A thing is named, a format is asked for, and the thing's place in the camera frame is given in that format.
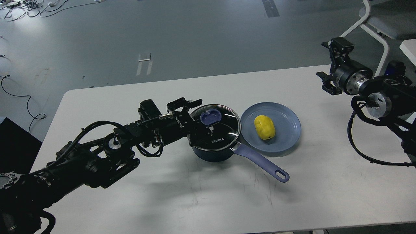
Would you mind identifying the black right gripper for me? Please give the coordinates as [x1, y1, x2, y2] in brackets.
[316, 37, 373, 95]

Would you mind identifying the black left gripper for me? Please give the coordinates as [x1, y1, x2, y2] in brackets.
[153, 97, 212, 147]

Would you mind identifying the glass lid with blue knob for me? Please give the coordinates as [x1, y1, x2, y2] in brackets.
[191, 104, 241, 151]

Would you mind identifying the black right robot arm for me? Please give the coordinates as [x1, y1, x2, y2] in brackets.
[317, 37, 416, 167]

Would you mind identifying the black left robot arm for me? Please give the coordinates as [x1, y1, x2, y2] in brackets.
[1, 98, 207, 234]

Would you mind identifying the dark blue saucepan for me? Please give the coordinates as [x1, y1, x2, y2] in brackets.
[189, 104, 290, 183]

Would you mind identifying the blue plate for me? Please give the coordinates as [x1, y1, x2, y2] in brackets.
[240, 102, 301, 155]

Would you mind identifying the white table corner at right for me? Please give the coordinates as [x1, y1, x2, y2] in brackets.
[399, 39, 416, 66]

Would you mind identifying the white chair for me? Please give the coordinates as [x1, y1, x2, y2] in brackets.
[341, 0, 416, 76]

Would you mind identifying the black box at left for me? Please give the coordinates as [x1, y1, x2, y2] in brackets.
[0, 117, 42, 174]

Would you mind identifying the black floor cable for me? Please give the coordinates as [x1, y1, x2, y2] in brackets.
[0, 75, 46, 132]

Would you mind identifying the cables and power strip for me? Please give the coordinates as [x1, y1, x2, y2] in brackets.
[0, 0, 106, 22]

